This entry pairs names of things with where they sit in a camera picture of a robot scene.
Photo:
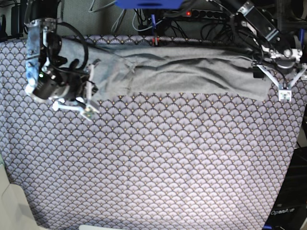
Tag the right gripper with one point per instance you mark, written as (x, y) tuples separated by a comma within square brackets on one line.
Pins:
[(72, 86)]

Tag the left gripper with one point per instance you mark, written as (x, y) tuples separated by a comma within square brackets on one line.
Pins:
[(280, 63)]

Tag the light grey T-shirt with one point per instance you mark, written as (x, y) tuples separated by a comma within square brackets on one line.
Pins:
[(123, 70)]

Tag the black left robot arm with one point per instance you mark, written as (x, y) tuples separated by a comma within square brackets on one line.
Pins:
[(274, 31)]

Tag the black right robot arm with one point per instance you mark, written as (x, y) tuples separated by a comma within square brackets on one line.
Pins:
[(47, 76)]

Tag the red table clamp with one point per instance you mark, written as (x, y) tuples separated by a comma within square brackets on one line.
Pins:
[(155, 41)]

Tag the patterned fan-print tablecloth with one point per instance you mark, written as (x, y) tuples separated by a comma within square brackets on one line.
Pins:
[(176, 161)]

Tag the black OpenArm box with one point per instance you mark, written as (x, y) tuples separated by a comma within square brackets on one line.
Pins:
[(290, 208)]

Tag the white plastic bin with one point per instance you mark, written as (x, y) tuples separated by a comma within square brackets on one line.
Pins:
[(15, 213)]

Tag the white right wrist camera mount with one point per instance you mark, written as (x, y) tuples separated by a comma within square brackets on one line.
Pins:
[(85, 105)]

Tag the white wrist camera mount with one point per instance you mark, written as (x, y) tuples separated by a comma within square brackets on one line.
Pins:
[(280, 81), (85, 105)]

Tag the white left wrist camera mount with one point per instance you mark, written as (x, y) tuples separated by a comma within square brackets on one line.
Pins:
[(280, 81)]

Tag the white power strip red switch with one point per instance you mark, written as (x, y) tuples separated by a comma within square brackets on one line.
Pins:
[(205, 14)]

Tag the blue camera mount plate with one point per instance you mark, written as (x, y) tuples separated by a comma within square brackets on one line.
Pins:
[(149, 4)]

